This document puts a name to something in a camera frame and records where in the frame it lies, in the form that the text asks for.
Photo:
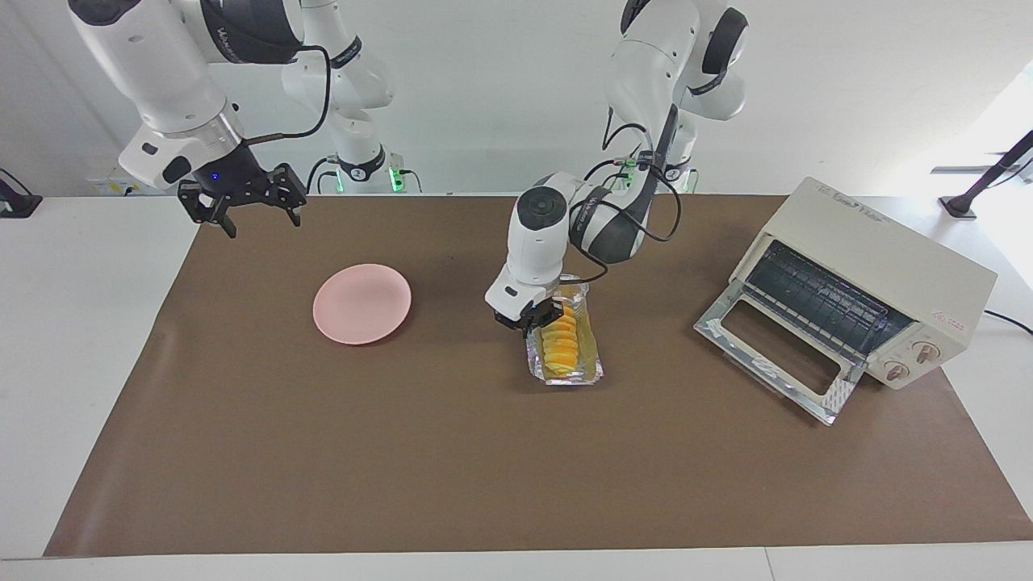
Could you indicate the white wall socket box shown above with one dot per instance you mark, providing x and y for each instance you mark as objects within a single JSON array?
[{"x": 113, "y": 184}]

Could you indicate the aluminium foil tray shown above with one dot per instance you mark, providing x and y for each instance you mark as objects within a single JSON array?
[{"x": 593, "y": 355}]

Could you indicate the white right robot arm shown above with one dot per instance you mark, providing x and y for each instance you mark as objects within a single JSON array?
[{"x": 161, "y": 73}]

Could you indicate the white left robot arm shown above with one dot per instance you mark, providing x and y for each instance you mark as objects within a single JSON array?
[{"x": 537, "y": 242}]

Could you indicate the glass oven door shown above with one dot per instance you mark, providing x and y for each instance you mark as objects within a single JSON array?
[{"x": 726, "y": 331}]

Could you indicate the black clamp base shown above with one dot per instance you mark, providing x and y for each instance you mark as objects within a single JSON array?
[{"x": 16, "y": 202}]

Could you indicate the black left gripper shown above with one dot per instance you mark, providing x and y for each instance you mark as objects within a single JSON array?
[{"x": 520, "y": 315}]

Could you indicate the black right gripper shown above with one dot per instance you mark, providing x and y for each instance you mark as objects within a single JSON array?
[{"x": 238, "y": 186}]

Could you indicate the sliced yellow bread loaf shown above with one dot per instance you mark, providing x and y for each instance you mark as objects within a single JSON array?
[{"x": 561, "y": 347}]

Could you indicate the brown table mat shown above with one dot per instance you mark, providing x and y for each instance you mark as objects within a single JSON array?
[{"x": 484, "y": 468}]

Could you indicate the pink round plate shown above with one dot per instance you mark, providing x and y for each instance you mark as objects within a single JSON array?
[{"x": 361, "y": 303}]

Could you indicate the cream oven knob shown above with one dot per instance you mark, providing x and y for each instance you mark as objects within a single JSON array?
[
  {"x": 928, "y": 352},
  {"x": 896, "y": 371}
]

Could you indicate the black camera stand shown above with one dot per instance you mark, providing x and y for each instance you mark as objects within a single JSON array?
[{"x": 980, "y": 187}]

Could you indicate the cream toaster oven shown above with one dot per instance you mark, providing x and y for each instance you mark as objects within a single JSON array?
[{"x": 896, "y": 258}]

